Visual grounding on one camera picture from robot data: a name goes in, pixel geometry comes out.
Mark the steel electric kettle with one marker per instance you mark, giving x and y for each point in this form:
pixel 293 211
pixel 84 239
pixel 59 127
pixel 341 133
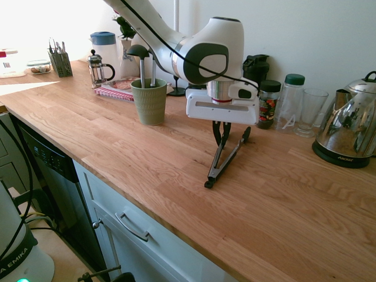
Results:
pixel 346 126

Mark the glass french press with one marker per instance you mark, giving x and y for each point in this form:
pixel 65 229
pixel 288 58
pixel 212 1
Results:
pixel 98 70

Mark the red checkered book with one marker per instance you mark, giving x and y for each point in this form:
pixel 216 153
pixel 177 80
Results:
pixel 117 89

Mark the white patterned vase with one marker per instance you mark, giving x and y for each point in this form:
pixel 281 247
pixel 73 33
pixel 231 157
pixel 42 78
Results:
pixel 127 63

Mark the light blue cabinet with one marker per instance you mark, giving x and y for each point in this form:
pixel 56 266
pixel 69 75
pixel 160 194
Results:
pixel 164 252

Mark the black and steel tongs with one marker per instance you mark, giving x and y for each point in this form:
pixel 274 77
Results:
pixel 232 154

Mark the black candle holder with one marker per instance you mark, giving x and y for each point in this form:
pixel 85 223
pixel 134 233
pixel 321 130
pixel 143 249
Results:
pixel 177 89

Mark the white pitcher blue lid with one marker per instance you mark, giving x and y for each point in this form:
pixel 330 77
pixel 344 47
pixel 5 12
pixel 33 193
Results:
pixel 104 44

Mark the silver cabinet knob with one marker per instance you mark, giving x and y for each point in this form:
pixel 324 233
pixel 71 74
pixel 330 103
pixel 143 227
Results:
pixel 96 224

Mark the green ribbed utensil holder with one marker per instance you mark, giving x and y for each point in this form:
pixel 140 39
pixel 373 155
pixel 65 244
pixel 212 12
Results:
pixel 149 102

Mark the clear bottle green lid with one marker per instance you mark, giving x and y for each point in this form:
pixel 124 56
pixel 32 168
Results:
pixel 289 102

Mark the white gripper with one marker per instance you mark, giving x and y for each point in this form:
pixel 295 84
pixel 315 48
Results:
pixel 223 113

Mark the grey-green cutlery caddy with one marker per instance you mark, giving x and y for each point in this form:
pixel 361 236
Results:
pixel 61 66

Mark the metal cutlery piece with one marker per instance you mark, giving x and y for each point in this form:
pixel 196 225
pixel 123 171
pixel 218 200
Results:
pixel 62 47
pixel 52 47

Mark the black dishwasher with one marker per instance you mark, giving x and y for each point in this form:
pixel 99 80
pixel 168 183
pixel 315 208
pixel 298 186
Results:
pixel 55 176

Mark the black shaker bottle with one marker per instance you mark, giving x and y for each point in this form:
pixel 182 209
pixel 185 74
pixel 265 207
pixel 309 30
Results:
pixel 258 69

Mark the spice jar black lid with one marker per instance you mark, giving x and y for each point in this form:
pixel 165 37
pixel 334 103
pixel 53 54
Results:
pixel 267 105

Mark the green plant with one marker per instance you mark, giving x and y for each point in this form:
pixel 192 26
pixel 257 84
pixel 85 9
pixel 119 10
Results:
pixel 126 28

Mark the clear drinking glass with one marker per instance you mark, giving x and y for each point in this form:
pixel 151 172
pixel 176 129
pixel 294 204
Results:
pixel 312 111

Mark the glass food container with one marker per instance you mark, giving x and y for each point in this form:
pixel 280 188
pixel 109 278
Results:
pixel 38 67

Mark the white container red lid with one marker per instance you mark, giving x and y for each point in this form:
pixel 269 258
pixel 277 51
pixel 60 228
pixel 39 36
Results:
pixel 8 66

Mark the white wall pipe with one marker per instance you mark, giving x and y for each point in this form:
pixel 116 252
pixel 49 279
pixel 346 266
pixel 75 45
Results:
pixel 176 14

